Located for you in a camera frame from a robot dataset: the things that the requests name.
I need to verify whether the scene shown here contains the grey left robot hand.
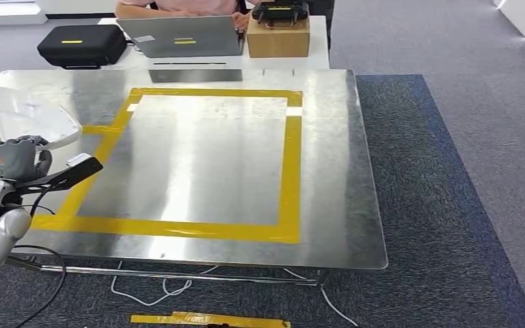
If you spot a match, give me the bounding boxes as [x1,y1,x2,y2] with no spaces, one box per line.
[0,135,54,183]

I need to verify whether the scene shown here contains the white triangular plastic part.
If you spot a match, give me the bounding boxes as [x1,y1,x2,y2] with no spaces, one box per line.
[0,85,83,152]

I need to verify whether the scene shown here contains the stainless steel workbench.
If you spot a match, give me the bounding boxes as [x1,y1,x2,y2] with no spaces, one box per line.
[0,68,389,287]

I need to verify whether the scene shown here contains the black zip case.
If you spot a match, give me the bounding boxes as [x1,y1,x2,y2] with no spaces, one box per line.
[36,23,129,70]

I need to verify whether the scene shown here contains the white flat box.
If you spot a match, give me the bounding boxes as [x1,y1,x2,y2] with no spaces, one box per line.
[148,57,244,71]

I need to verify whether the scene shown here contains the grey laptop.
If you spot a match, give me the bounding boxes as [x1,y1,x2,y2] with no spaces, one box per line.
[116,16,245,59]

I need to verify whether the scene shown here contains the person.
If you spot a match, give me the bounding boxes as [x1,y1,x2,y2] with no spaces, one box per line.
[115,0,254,31]

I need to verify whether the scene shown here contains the yellow tape outline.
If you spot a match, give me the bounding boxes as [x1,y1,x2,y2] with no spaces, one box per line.
[129,311,292,328]

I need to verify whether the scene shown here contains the large yellow tape square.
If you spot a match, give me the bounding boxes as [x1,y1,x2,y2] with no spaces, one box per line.
[31,87,304,245]

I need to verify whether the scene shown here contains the brown cardboard box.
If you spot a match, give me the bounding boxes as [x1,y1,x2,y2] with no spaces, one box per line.
[246,17,311,59]

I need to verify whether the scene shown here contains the black handheld controller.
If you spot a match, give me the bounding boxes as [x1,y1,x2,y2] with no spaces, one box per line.
[252,1,310,28]

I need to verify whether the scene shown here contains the black chair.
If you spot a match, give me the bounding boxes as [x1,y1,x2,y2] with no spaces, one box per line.
[308,0,336,51]

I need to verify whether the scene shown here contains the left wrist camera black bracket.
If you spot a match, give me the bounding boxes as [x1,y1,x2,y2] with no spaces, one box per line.
[15,152,104,196]

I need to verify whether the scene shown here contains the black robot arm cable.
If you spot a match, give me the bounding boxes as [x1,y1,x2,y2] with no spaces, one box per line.
[12,184,67,328]

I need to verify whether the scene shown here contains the white cable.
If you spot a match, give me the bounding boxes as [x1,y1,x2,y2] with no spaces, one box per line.
[110,261,358,328]

